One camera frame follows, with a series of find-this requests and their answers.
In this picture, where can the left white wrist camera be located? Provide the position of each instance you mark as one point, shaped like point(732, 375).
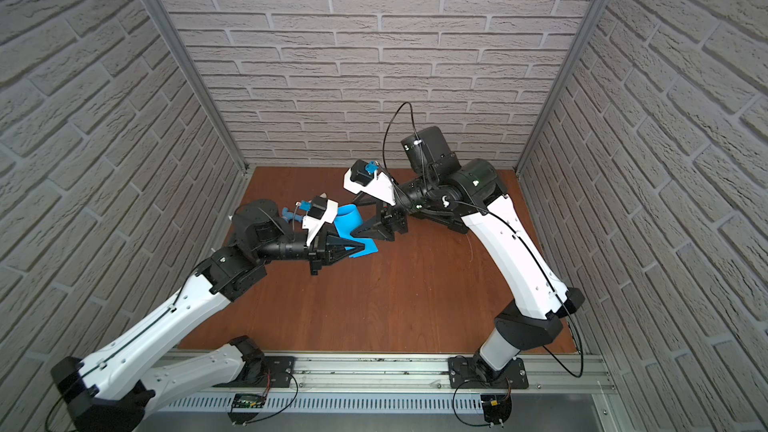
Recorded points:
point(319, 211)

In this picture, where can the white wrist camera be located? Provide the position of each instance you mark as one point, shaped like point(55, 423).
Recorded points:
point(319, 211)
point(368, 178)

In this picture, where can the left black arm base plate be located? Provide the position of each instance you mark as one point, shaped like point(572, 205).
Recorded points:
point(273, 371)

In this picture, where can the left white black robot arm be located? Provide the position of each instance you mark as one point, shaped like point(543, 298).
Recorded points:
point(116, 387)

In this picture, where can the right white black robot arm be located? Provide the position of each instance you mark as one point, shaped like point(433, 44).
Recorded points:
point(472, 198)

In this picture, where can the aluminium front rail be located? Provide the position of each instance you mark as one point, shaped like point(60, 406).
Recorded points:
point(406, 373)

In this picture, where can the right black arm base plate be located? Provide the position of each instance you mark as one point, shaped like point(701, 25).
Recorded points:
point(474, 371)

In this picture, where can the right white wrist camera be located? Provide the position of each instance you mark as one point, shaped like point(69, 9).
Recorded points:
point(368, 178)

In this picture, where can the left small circuit board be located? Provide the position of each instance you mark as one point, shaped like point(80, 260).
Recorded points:
point(248, 401)

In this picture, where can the blue plastic tap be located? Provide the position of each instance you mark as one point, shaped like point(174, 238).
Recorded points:
point(295, 214)

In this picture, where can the right small connector board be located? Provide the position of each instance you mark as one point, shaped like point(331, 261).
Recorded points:
point(496, 409)

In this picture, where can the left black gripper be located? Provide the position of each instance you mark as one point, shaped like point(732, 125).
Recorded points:
point(318, 253)

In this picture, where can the black plastic case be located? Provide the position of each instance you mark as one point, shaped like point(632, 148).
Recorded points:
point(450, 223)

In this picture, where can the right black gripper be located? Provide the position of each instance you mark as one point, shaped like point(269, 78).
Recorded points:
point(399, 219)

